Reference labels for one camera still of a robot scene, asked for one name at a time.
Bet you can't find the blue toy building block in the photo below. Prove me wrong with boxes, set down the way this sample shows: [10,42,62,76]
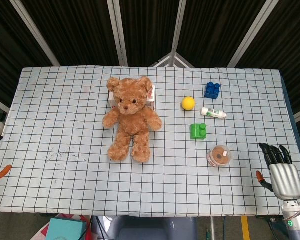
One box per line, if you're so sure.
[203,81,221,100]

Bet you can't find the teal box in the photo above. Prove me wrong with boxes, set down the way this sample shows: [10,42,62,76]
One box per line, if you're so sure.
[45,216,90,240]

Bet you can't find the blue checked tablecloth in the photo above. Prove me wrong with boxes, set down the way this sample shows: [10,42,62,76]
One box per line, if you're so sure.
[0,65,300,218]

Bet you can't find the round clear plastic container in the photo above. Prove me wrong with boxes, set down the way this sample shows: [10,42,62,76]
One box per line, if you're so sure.
[206,144,232,168]

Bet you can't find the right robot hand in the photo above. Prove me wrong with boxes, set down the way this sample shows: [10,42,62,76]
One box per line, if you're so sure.
[255,142,300,201]

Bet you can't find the white partition frame post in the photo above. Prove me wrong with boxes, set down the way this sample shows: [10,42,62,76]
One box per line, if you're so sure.
[106,0,129,67]
[9,0,61,67]
[169,0,188,55]
[226,0,279,68]

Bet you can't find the white plastic bottle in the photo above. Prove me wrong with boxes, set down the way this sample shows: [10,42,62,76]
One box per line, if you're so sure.
[200,106,228,120]

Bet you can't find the green toy building block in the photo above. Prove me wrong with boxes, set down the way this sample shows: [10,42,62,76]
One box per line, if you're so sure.
[189,123,207,141]

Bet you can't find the black cable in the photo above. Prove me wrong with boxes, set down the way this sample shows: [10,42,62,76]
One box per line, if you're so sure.
[79,216,94,240]

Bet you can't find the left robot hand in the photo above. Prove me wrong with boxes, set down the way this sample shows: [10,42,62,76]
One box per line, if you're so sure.
[0,164,13,185]

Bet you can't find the grey blue plastic chair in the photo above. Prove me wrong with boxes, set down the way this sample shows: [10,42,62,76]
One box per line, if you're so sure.
[91,215,198,240]

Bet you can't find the white cardboard box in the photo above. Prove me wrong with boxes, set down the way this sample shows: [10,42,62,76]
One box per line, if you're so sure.
[107,84,156,111]

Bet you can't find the yellow ball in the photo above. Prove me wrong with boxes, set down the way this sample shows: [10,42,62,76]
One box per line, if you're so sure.
[181,96,196,111]

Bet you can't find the brown plush teddy bear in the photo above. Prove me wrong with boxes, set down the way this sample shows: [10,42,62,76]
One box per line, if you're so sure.
[102,76,163,164]

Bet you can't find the white triangular frame foot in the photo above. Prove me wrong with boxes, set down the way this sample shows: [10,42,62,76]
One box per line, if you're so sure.
[149,51,196,69]

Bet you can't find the dark brown curtain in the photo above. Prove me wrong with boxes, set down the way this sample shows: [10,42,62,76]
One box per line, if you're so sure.
[0,0,300,123]

